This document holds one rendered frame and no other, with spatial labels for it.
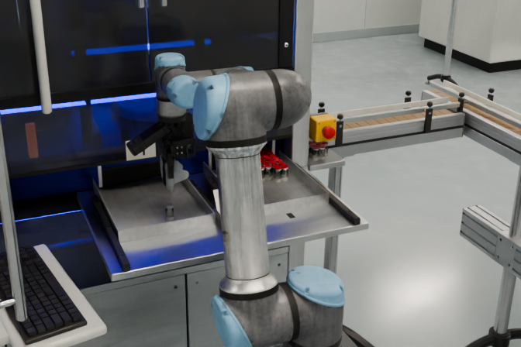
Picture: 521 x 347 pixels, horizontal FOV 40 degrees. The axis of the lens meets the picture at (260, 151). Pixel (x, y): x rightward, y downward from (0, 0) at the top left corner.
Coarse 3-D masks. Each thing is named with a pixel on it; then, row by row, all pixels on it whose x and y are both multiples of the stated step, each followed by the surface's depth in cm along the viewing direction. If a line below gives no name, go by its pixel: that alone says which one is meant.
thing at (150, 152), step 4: (148, 148) 206; (152, 148) 206; (128, 152) 204; (148, 152) 206; (152, 152) 207; (128, 156) 204; (132, 156) 205; (136, 156) 205; (140, 156) 206; (144, 156) 206; (148, 156) 207; (152, 156) 207
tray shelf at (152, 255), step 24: (96, 216) 197; (312, 216) 198; (336, 216) 198; (360, 216) 199; (96, 240) 185; (144, 240) 185; (168, 240) 185; (192, 240) 185; (216, 240) 186; (288, 240) 187; (144, 264) 174; (168, 264) 175; (192, 264) 178
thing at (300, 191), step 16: (288, 160) 226; (208, 176) 221; (288, 176) 222; (304, 176) 217; (272, 192) 211; (288, 192) 212; (304, 192) 212; (320, 192) 208; (272, 208) 198; (288, 208) 200
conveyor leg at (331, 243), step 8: (336, 168) 253; (328, 176) 256; (336, 176) 254; (328, 184) 257; (336, 184) 255; (336, 192) 256; (328, 240) 264; (336, 240) 265; (328, 248) 266; (336, 248) 266; (328, 256) 267; (336, 256) 268; (328, 264) 268; (336, 264) 270
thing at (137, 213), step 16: (96, 192) 207; (112, 192) 210; (128, 192) 210; (144, 192) 211; (160, 192) 211; (176, 192) 211; (192, 192) 208; (112, 208) 201; (128, 208) 201; (144, 208) 201; (160, 208) 201; (176, 208) 201; (192, 208) 201; (208, 208) 196; (112, 224) 188; (128, 224) 193; (144, 224) 193; (160, 224) 186; (176, 224) 188; (192, 224) 190; (208, 224) 192; (128, 240) 184
